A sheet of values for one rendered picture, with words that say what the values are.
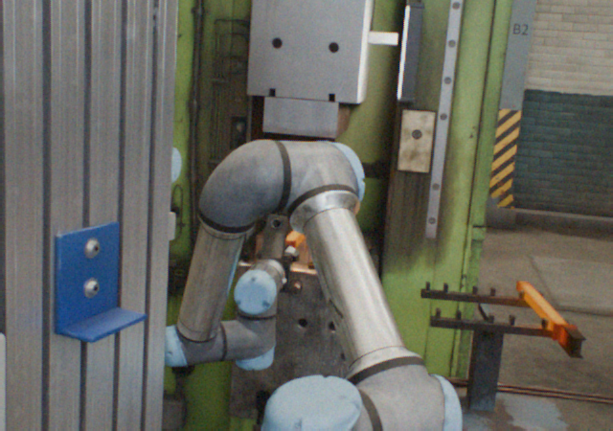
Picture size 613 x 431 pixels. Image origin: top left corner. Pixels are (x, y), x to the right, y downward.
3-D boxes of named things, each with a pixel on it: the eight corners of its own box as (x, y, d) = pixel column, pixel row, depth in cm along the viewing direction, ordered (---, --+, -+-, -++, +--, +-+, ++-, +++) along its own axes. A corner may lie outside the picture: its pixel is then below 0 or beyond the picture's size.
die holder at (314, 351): (362, 432, 192) (376, 278, 184) (228, 415, 196) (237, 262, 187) (371, 354, 247) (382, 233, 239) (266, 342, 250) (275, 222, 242)
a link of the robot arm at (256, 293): (230, 318, 130) (232, 273, 128) (243, 301, 140) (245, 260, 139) (271, 322, 129) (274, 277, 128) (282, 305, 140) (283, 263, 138)
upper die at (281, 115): (335, 138, 184) (338, 102, 183) (261, 131, 186) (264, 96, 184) (348, 128, 225) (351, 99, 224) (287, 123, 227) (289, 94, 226)
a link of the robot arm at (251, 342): (212, 362, 136) (215, 308, 135) (264, 355, 142) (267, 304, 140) (225, 376, 130) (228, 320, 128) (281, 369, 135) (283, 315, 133)
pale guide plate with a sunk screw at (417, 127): (428, 172, 195) (435, 112, 192) (397, 170, 196) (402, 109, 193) (428, 171, 197) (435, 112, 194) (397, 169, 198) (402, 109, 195)
